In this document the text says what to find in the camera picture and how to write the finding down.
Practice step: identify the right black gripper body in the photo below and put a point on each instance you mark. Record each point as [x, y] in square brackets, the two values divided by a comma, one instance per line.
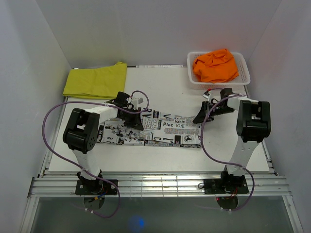
[218, 109]

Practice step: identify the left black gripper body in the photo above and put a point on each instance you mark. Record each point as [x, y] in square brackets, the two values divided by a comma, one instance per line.
[127, 117]

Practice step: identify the newspaper print trousers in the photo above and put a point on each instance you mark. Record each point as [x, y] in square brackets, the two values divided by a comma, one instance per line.
[160, 130]

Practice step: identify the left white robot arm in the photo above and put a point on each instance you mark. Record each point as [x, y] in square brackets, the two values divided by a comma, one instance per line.
[80, 133]

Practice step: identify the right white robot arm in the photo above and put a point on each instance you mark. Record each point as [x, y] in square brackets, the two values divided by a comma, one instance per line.
[252, 127]

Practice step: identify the orange trousers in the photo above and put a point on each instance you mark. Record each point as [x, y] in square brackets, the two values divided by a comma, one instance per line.
[218, 66]

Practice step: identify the folded yellow-green trousers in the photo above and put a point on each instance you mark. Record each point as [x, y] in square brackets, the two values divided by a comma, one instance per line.
[96, 83]

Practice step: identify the white plastic basket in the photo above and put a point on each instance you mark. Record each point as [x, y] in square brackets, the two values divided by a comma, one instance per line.
[241, 80]

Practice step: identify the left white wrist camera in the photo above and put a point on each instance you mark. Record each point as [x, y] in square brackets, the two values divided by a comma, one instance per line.
[135, 102]

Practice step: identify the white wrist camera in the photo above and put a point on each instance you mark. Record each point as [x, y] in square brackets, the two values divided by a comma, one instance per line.
[135, 102]
[208, 96]

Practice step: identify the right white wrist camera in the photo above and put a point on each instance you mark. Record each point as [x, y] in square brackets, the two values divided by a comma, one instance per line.
[208, 96]

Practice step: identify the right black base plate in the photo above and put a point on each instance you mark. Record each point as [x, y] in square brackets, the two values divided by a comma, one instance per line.
[217, 186]

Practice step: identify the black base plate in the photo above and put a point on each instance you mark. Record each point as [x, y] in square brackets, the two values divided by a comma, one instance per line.
[102, 188]
[217, 186]

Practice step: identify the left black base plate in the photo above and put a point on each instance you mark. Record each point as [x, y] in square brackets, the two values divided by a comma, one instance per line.
[102, 188]

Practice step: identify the aluminium rail frame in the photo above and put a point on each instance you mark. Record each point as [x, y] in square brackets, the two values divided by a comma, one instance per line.
[59, 172]

